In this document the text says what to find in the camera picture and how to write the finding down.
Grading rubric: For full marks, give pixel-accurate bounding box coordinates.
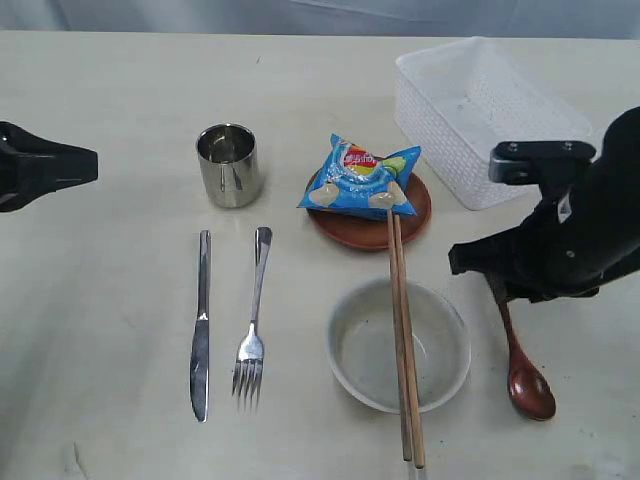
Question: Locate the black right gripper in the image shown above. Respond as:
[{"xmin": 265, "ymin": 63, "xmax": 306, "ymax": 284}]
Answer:
[{"xmin": 448, "ymin": 199, "xmax": 630, "ymax": 303}]

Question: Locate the brown round plate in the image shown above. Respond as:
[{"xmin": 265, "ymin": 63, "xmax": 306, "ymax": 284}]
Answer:
[{"xmin": 307, "ymin": 173, "xmax": 432, "ymax": 252}]

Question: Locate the wooden chopstick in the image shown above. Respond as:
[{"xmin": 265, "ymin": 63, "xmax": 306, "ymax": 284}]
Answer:
[
  {"xmin": 389, "ymin": 214, "xmax": 426, "ymax": 470},
  {"xmin": 387, "ymin": 210, "xmax": 413, "ymax": 462}
]

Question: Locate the brown wooden handle spoon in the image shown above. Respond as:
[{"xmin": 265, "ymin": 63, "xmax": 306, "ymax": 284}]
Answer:
[{"xmin": 485, "ymin": 274, "xmax": 556, "ymax": 421}]

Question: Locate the white ceramic bowl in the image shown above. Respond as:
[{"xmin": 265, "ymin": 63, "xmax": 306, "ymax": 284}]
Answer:
[{"xmin": 326, "ymin": 278, "xmax": 471, "ymax": 414}]

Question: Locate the blue chips snack bag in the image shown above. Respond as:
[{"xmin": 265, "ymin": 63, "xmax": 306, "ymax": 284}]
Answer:
[{"xmin": 298, "ymin": 134, "xmax": 421, "ymax": 220}]

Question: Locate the stainless steel cup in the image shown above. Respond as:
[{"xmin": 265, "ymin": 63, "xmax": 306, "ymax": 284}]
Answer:
[{"xmin": 195, "ymin": 123, "xmax": 262, "ymax": 209}]

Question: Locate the silver metal knife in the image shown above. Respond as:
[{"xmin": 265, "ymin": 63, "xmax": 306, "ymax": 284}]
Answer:
[{"xmin": 189, "ymin": 230, "xmax": 211, "ymax": 422}]

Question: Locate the silver metal fork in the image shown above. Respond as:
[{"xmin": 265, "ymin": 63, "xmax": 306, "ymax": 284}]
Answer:
[{"xmin": 232, "ymin": 226, "xmax": 272, "ymax": 406}]

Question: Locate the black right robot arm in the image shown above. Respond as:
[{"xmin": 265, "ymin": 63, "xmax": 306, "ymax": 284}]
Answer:
[{"xmin": 448, "ymin": 108, "xmax": 639, "ymax": 302}]

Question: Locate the white perforated plastic basket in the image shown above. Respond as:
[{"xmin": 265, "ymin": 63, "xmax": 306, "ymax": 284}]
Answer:
[{"xmin": 395, "ymin": 37, "xmax": 592, "ymax": 210}]

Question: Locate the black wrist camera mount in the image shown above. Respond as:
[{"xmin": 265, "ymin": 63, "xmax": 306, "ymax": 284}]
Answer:
[{"xmin": 488, "ymin": 140, "xmax": 596, "ymax": 198}]

